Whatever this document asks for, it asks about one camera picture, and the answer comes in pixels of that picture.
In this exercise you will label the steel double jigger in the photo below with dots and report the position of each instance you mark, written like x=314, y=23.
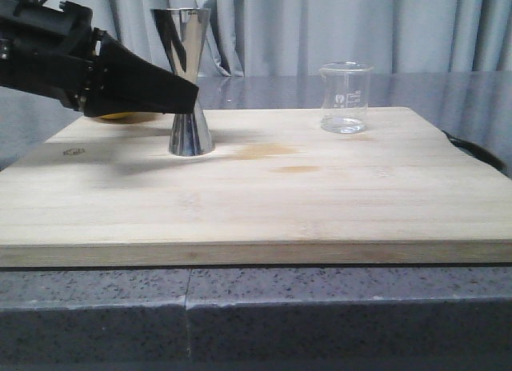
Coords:
x=183, y=33

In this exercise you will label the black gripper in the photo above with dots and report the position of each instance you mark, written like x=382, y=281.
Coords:
x=58, y=54

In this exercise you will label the grey curtain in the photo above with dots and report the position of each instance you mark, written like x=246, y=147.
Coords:
x=254, y=38

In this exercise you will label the wooden cutting board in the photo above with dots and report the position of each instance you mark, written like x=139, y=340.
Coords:
x=277, y=189

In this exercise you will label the glass beaker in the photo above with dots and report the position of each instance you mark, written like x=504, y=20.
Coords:
x=346, y=96

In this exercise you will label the yellow lemon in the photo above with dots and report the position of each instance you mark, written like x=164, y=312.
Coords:
x=128, y=117

